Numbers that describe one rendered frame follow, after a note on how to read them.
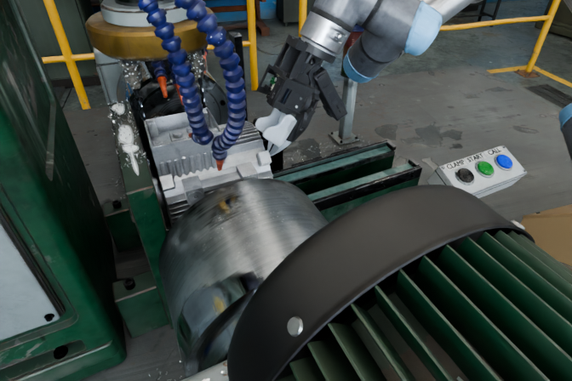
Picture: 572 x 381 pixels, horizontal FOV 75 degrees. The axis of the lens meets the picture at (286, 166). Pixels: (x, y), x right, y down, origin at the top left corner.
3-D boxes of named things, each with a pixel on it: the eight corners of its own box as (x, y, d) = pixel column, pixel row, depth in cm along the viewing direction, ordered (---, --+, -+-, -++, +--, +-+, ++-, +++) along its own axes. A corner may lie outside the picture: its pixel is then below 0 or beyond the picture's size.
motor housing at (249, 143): (180, 258, 70) (159, 180, 59) (163, 198, 84) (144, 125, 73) (277, 227, 77) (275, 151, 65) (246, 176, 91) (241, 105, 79)
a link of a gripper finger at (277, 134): (248, 149, 67) (270, 105, 64) (274, 156, 71) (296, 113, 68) (254, 158, 65) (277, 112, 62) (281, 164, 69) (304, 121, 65)
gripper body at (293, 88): (254, 93, 66) (284, 28, 62) (291, 106, 71) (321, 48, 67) (271, 111, 60) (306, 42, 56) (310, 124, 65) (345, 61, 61)
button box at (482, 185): (447, 211, 68) (463, 197, 64) (425, 179, 71) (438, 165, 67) (511, 185, 74) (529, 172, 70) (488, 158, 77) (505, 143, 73)
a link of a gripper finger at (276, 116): (242, 141, 70) (263, 97, 66) (267, 147, 73) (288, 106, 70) (248, 149, 67) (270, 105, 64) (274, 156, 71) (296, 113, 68)
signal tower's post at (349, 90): (340, 145, 123) (353, 14, 99) (328, 134, 129) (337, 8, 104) (360, 140, 126) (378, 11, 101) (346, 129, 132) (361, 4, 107)
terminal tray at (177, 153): (160, 183, 64) (151, 148, 60) (151, 151, 72) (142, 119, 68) (226, 166, 68) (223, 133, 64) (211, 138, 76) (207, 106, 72)
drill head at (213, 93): (143, 196, 85) (113, 97, 70) (123, 118, 115) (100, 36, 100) (246, 168, 94) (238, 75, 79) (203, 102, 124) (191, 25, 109)
